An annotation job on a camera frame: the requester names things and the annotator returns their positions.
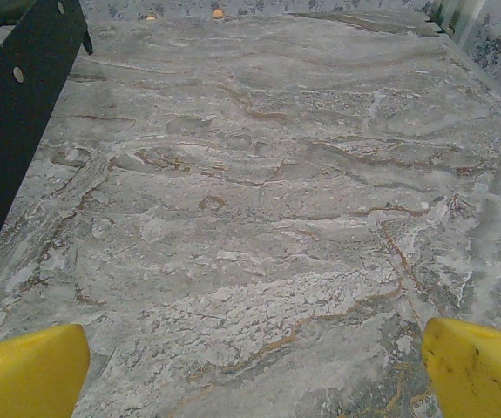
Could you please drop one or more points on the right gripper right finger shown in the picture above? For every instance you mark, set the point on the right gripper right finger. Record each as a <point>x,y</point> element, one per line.
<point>481,374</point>

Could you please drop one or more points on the small orange crumb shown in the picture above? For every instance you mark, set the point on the small orange crumb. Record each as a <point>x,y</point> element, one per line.
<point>218,13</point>
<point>150,17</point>

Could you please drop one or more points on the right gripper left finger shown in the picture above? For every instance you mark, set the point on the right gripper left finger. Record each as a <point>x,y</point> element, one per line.
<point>23,379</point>

